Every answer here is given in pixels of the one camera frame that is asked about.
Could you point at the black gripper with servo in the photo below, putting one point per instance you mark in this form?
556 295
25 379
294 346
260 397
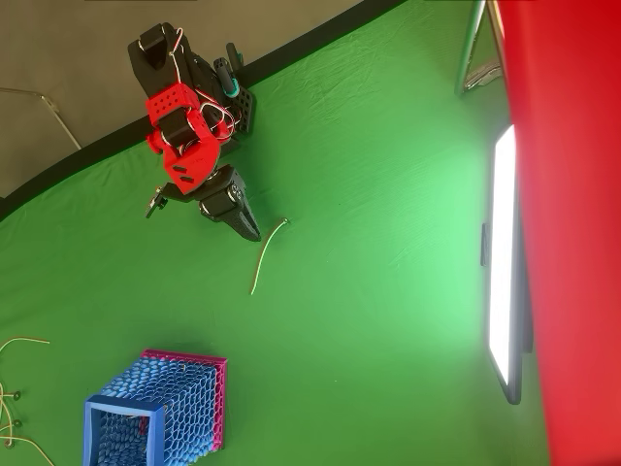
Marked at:
220 201

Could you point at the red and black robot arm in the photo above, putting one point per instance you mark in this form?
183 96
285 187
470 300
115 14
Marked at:
170 104

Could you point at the blue and magenta mesh basket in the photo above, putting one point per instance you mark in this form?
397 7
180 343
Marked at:
174 393

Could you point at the green cloth with black edge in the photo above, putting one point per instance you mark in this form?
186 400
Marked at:
349 242

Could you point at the black and teal clamp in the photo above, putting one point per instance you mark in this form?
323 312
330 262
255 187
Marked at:
233 53
224 73

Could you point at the black monitor screen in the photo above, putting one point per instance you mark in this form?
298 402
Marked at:
502 252

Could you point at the chrome tube stand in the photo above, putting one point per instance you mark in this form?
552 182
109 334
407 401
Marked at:
469 48

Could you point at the red smooth panel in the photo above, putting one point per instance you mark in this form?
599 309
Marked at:
572 218

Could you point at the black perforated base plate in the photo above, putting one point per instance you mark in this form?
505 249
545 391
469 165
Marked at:
244 109

